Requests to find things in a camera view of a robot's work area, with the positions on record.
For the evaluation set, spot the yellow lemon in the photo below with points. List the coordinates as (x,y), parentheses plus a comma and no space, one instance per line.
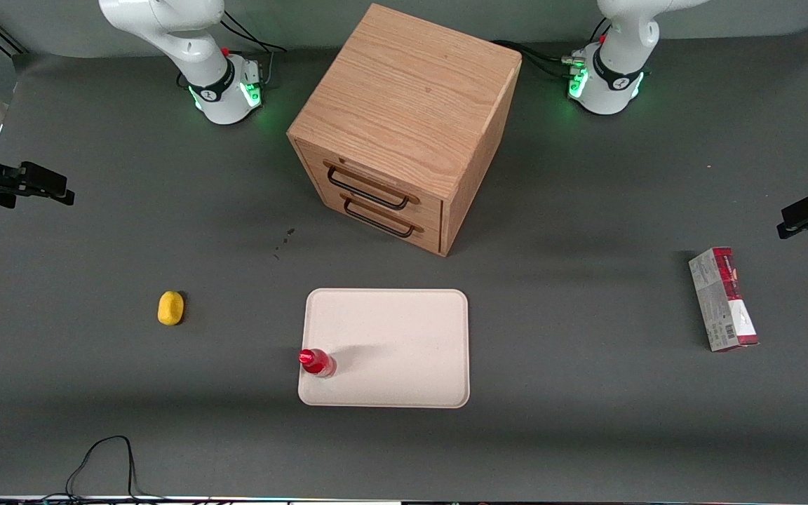
(171,308)

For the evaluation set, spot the red plaid cardboard box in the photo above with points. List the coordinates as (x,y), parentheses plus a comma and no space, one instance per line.
(723,298)

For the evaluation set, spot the black aluminium frame rail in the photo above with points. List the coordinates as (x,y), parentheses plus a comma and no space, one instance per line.
(1,34)

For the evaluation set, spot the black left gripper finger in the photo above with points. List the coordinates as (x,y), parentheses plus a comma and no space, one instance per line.
(807,212)

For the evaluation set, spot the small red coke bottle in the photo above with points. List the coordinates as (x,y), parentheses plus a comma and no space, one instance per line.
(316,362)

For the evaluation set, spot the wooden drawer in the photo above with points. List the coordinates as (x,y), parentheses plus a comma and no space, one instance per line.
(428,237)
(425,210)

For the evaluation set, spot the cream plastic tray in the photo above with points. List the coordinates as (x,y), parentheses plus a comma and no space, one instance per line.
(404,337)

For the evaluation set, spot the wooden two-drawer cabinet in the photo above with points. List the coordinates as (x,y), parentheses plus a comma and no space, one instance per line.
(404,98)

